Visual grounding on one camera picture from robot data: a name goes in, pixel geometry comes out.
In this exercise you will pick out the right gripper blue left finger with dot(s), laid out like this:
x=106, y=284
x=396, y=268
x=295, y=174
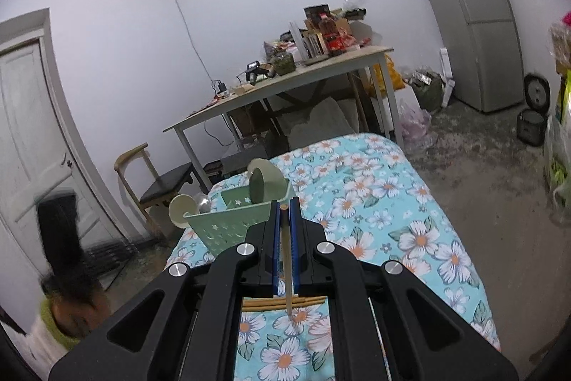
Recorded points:
x=276, y=225

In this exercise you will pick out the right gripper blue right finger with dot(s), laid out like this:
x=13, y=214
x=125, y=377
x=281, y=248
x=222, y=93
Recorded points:
x=294, y=223

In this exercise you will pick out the wooden chopstick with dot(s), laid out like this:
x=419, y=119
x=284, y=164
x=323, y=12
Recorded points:
x=283, y=299
x=280, y=303
x=286, y=255
x=250, y=306

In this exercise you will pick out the white pearlescent rice paddle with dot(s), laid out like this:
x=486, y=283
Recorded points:
x=266, y=181

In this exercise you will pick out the stainless steel spoon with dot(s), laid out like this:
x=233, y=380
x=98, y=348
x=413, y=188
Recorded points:
x=203, y=203

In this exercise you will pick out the cream soup ladle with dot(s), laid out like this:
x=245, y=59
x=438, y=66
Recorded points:
x=180, y=209

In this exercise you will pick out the left green fuzzy sleeve forearm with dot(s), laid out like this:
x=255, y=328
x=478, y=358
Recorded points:
x=45, y=344

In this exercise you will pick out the person left hand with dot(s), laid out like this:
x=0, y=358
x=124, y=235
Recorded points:
x=79, y=319

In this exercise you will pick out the green perforated utensil holder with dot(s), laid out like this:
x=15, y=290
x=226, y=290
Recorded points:
x=228, y=227

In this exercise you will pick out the floral blue quilt cover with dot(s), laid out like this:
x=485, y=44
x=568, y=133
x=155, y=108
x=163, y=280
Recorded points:
x=404, y=300

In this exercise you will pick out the wooden chair black seat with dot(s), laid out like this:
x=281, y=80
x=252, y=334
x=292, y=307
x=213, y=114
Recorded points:
x=163, y=188

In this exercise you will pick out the white panel door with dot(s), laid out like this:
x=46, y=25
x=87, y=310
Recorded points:
x=40, y=148

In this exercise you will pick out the red bottle pack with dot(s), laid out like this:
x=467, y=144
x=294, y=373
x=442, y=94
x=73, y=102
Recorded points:
x=336, y=34

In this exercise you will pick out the long white-legged table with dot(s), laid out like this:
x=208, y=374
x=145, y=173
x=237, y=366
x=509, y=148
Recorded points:
x=355, y=60

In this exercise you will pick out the black rice cooker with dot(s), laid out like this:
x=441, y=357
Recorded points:
x=532, y=121

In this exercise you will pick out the grey refrigerator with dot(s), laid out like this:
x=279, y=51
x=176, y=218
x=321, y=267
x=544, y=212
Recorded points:
x=484, y=51

